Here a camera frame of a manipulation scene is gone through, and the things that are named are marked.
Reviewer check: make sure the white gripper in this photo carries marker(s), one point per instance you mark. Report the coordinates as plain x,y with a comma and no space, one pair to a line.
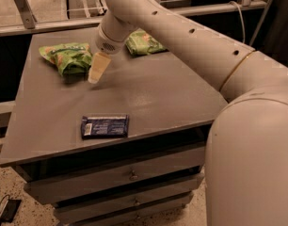
104,43

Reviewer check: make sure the green rice chip bag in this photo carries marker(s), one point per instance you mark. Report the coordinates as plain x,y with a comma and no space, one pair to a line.
69,58

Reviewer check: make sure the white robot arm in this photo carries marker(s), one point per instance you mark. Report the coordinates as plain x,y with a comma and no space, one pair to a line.
246,157

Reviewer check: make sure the green snack bag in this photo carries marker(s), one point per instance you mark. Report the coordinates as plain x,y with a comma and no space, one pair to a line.
140,43

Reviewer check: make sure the blue rxbar blueberry bar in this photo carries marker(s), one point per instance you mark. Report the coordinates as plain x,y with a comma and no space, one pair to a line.
104,126

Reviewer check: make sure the grey drawer cabinet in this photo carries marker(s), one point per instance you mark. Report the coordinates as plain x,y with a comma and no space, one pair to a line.
127,147

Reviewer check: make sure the black device on floor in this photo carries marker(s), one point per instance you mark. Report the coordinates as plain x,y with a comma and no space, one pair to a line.
10,210

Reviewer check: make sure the metal railing frame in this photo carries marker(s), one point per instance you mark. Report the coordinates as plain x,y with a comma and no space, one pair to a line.
19,17

